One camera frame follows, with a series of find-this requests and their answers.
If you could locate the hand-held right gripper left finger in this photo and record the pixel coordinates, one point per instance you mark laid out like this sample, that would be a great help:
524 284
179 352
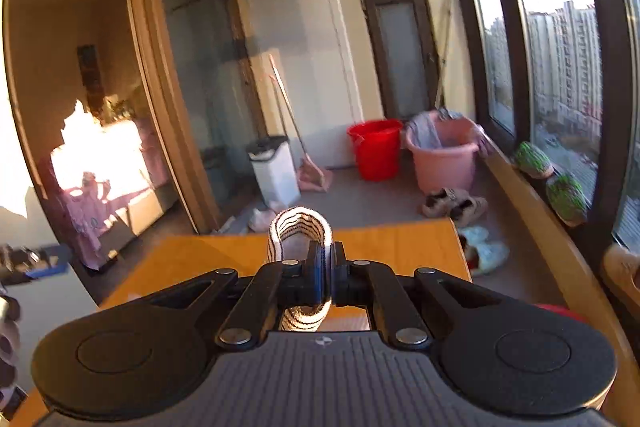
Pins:
314 277

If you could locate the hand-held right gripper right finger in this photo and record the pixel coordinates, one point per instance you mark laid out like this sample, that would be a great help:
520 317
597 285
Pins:
339 274

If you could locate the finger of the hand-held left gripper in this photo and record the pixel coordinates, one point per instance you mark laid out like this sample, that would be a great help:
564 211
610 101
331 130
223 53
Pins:
47 263

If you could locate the black white striped shirt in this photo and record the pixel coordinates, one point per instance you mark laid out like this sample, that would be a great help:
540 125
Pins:
280 227

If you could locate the pink printed cloth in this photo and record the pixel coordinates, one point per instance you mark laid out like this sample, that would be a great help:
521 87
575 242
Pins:
80 217

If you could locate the pink broom with dustpan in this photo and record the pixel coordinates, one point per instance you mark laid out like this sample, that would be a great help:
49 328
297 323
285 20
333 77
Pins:
314 174

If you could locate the beige shoe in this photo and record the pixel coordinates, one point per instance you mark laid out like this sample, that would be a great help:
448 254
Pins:
440 203
470 209

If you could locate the red plastic bucket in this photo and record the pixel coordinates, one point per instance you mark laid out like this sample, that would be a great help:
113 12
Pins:
377 154

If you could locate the light blue slipper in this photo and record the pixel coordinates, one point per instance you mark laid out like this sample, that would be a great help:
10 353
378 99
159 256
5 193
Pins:
490 257
472 236

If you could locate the pink plastic tub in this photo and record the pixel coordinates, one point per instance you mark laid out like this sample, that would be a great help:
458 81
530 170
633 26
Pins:
445 169

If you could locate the grey cloth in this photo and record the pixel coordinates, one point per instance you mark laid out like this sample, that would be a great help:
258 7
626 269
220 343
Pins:
425 129

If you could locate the potted plant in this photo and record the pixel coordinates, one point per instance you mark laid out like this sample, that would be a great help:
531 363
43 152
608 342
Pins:
127 103

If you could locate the pink rag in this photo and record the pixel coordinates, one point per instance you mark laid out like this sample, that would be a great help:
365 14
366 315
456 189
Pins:
484 141

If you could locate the red plastic basin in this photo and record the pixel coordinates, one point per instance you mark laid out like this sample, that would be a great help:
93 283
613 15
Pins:
552 313

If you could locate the green fuzzy slipper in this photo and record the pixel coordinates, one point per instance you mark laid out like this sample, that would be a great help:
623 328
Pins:
567 199
532 159

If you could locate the frosted glass door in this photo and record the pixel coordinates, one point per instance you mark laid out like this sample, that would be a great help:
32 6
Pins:
402 57

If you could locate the metal mop pole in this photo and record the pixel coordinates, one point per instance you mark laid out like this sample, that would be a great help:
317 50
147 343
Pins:
442 52

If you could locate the dark wall picture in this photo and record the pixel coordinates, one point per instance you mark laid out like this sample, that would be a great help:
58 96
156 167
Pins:
91 77

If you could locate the wooden sliding door frame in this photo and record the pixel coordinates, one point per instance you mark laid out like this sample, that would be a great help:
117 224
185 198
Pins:
165 107

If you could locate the dark window frame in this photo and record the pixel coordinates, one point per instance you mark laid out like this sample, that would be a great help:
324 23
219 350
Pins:
512 32

